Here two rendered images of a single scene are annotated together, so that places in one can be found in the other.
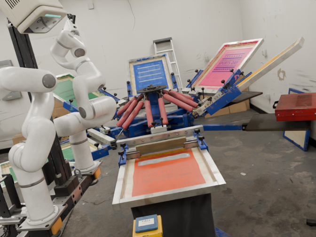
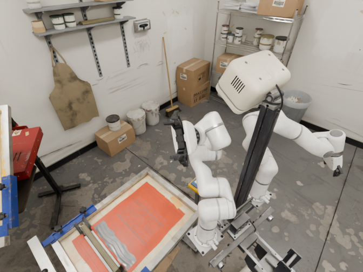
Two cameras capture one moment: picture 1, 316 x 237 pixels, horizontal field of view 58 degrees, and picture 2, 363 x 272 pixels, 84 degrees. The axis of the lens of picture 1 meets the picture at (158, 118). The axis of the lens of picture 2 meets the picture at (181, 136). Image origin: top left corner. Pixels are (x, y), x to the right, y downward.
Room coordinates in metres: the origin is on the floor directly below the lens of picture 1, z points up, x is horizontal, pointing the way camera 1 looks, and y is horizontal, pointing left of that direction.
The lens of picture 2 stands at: (1.93, 0.66, 2.26)
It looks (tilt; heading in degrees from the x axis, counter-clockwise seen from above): 40 degrees down; 221
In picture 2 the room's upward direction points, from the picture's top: straight up
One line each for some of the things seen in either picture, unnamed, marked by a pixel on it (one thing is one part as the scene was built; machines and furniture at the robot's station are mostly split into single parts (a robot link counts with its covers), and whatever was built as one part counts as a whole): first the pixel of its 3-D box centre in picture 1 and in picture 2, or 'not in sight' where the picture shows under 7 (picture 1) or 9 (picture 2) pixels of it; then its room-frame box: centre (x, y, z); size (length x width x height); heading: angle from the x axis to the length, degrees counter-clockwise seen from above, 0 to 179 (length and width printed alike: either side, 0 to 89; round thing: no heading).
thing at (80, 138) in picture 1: (73, 128); (210, 212); (1.48, 0.45, 1.37); 0.13 x 0.10 x 0.16; 136
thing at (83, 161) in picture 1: (80, 154); (208, 230); (1.49, 0.46, 1.21); 0.16 x 0.13 x 0.15; 78
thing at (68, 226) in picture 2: (200, 144); (75, 224); (1.93, -0.27, 0.98); 0.30 x 0.05 x 0.07; 0
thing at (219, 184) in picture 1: (164, 165); (131, 225); (1.69, 0.01, 0.97); 0.79 x 0.58 x 0.04; 0
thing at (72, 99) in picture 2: not in sight; (69, 89); (1.13, -1.94, 1.06); 0.53 x 0.07 x 1.05; 0
